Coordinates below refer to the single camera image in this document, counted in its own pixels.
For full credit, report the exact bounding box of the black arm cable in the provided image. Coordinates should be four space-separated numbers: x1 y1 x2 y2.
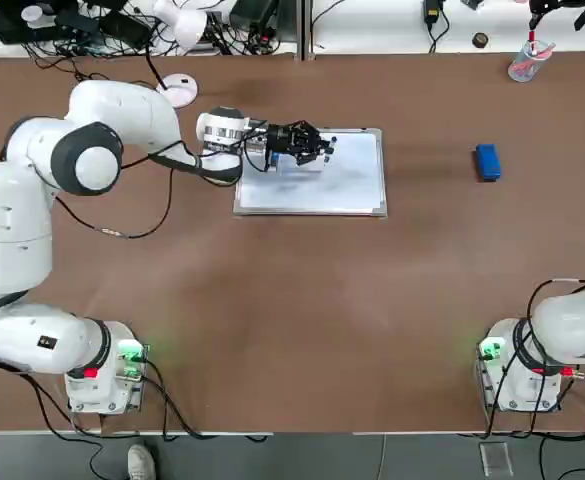
54 139 246 240
501 277 585 401

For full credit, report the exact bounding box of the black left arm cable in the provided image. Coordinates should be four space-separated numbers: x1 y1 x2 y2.
54 139 246 240

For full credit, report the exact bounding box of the aluminium frame post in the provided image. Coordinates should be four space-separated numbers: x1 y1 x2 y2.
295 0 317 62

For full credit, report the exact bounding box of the white desk lamp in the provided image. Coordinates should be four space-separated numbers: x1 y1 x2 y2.
144 0 208 109

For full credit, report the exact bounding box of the black left base cable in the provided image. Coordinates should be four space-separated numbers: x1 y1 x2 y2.
139 357 276 444

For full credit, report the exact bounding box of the clear plastic pen cup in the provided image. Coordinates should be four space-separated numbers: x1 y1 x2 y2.
507 29 557 84

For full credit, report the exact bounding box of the black adapter cable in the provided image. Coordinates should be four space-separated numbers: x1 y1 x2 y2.
427 19 449 54

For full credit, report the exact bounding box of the silver framed whiteboard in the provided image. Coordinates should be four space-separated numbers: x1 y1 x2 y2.
232 127 389 219

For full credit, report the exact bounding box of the person's foot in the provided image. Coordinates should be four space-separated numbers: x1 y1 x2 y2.
127 443 156 480

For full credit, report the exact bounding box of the black lamp power cable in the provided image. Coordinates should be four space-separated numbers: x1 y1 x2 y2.
73 69 123 85

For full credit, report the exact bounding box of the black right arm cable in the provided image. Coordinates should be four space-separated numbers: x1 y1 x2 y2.
501 277 585 401

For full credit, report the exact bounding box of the clear floor plate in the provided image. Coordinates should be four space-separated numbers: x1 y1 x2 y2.
479 442 514 477

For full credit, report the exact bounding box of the blue whiteboard eraser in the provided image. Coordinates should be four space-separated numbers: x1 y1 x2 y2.
474 143 503 182

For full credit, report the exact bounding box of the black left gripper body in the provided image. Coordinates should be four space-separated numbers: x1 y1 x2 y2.
265 122 298 155

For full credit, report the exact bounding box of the black power supply box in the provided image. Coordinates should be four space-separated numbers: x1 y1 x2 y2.
229 0 281 37

